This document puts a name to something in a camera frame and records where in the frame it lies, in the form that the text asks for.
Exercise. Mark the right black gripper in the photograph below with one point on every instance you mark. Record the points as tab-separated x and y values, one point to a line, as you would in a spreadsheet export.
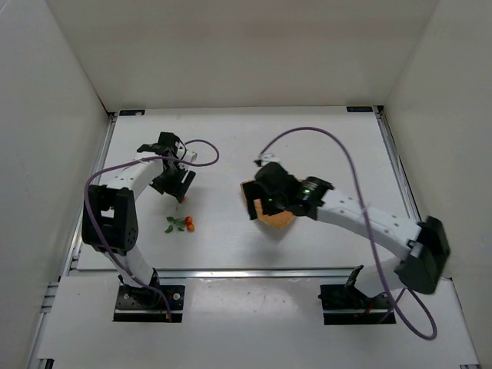
251	201

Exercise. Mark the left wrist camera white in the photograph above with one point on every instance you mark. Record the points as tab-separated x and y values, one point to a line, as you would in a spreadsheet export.
186	154

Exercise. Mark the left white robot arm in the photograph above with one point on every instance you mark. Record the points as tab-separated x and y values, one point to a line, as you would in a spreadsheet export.
110	222

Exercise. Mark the aluminium frame rail right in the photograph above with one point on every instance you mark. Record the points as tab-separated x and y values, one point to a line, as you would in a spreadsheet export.
403	192

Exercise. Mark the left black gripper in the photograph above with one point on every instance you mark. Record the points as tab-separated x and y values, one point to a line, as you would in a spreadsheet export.
175	182

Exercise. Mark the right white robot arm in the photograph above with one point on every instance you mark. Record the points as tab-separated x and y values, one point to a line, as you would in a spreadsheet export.
374	224

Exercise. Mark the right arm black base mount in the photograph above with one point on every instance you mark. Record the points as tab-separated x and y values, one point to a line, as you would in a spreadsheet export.
343	306

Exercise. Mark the woven orange fruit basket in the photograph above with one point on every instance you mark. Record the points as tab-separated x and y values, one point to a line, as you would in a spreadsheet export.
278	221

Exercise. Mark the cherry sprig with green leaves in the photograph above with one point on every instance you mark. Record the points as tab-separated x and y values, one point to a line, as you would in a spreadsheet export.
180	224

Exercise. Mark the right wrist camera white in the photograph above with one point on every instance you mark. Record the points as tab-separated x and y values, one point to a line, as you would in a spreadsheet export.
266	158

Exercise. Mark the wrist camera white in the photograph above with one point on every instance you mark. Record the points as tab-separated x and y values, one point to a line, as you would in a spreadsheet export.
186	154
266	158

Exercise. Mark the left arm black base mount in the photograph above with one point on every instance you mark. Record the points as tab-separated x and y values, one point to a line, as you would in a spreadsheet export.
141	305

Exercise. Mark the aluminium frame rail front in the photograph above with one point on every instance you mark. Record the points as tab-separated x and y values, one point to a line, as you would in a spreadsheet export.
216	273

